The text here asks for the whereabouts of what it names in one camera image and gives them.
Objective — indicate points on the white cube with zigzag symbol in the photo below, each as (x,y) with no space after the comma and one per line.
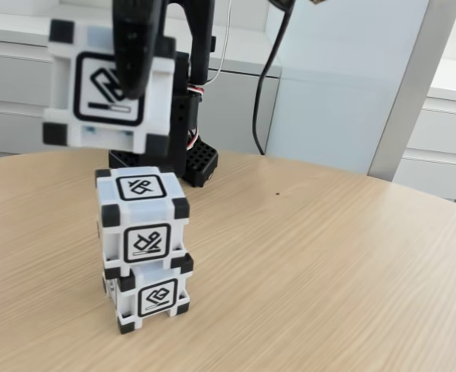
(63,97)

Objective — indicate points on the white cube with lamp symbol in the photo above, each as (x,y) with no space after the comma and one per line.
(146,211)

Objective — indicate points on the white drawer cabinet with locks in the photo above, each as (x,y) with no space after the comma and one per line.
(7,85)

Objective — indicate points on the white cube with paperclip symbol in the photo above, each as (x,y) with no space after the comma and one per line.
(158,298)

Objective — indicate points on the white low cabinet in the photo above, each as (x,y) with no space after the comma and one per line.
(444,135)

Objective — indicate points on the grey metal post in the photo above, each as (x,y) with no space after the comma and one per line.
(413,97)

